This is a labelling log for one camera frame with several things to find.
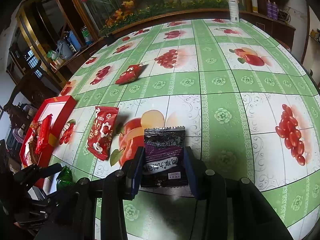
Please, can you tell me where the black purple snack packet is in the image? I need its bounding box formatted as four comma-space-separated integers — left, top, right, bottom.
140, 126, 188, 188

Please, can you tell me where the long red snack packet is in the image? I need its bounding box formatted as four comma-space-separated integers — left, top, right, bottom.
35, 114, 53, 155

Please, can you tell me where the red flower jujube snack packet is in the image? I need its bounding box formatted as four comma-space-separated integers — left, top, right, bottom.
115, 64, 143, 85

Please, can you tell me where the red gift box tray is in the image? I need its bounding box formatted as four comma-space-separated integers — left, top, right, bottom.
20, 95, 76, 168

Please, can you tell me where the green candy wrapper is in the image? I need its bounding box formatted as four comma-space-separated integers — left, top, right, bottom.
56, 166, 74, 190

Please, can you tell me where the dark wooden chair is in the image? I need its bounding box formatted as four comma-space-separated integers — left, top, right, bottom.
3, 60, 62, 129

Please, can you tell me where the green fruit pattern tablecloth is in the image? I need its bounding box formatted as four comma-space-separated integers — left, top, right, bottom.
50, 18, 319, 239

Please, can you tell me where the grey kettle jug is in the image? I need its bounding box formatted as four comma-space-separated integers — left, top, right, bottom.
57, 39, 73, 60

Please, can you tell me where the blue water jug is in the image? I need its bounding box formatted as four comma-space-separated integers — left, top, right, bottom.
68, 30, 81, 51

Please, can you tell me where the small black table object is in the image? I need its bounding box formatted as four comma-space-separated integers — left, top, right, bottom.
103, 33, 117, 46

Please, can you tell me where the white spray bottle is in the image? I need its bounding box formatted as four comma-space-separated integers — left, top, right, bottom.
227, 0, 240, 23

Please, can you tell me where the purple bottles pair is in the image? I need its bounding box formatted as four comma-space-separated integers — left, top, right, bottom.
266, 0, 278, 20

